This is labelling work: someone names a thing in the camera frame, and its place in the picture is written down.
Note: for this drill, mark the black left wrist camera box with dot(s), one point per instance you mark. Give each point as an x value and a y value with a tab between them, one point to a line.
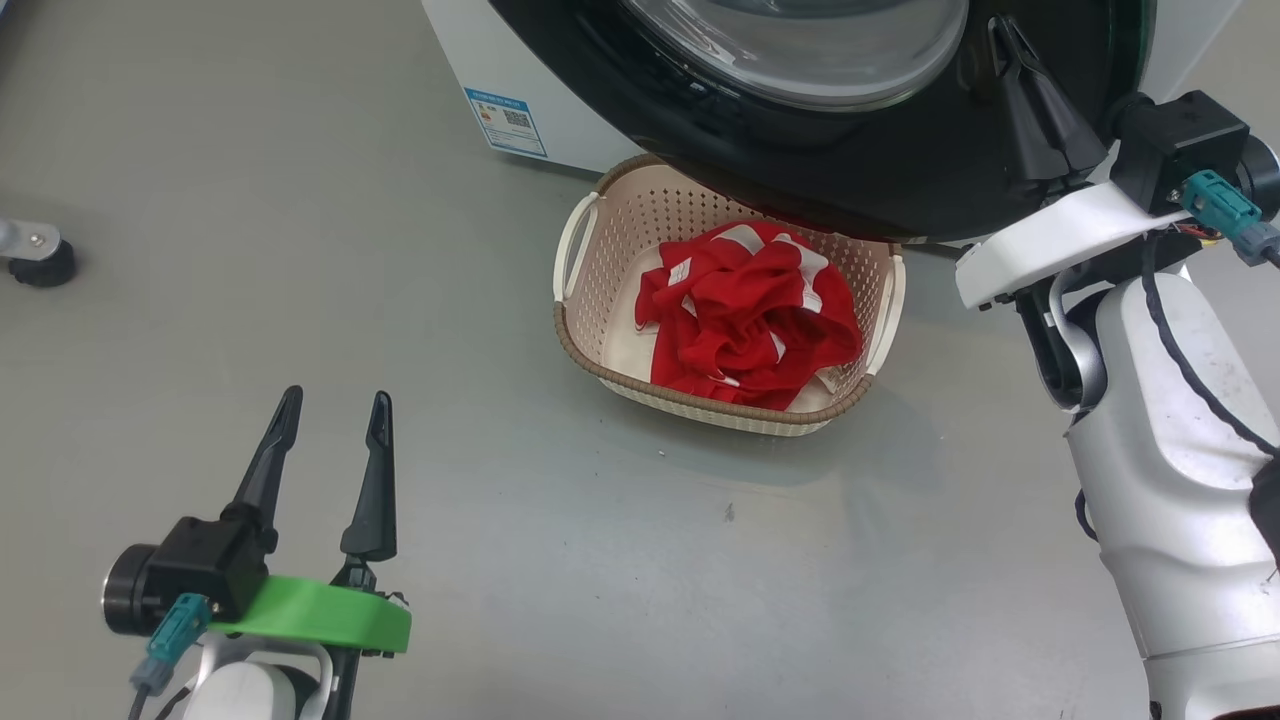
205	565

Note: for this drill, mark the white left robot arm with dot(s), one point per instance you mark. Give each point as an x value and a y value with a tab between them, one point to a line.
245	695

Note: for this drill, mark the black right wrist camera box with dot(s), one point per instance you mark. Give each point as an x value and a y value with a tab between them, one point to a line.
1175	135

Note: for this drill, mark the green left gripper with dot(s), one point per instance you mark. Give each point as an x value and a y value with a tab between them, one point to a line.
320	615

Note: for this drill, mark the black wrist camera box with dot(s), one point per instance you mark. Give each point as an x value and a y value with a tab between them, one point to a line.
205	565
1175	135

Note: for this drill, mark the blue energy label sticker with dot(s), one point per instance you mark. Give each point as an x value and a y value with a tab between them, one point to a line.
506	122

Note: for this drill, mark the cream perforated laundry basket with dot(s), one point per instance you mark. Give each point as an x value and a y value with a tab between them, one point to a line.
600	300

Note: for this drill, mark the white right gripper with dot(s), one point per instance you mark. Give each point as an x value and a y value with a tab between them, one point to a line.
1060	235

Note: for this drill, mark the black round glass washer door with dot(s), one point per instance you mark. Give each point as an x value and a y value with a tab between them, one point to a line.
850	170

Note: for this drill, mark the black caster with metal bracket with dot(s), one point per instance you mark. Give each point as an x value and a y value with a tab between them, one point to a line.
40	262

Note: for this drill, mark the red and white garment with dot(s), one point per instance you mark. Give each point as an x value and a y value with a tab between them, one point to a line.
740	320

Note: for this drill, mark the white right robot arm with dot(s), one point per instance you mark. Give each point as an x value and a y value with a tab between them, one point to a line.
1170	500

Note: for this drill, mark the white front-load washing machine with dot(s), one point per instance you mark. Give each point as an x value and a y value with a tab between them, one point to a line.
480	60

